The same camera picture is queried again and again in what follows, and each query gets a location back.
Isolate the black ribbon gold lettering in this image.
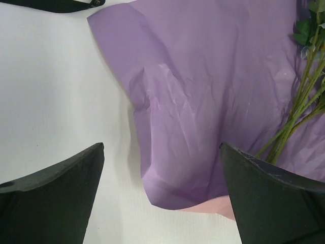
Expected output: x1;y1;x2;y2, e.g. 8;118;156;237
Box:
1;0;106;13

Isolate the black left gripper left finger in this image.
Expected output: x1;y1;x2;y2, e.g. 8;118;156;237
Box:
1;142;104;243

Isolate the blue artificial flower stem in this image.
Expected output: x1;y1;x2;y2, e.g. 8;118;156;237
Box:
255;1;324;165

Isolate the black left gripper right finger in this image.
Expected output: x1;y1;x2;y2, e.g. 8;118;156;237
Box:
220;142;324;243

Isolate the pink paper flower bouquet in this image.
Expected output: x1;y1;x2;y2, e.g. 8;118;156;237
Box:
86;0;325;221

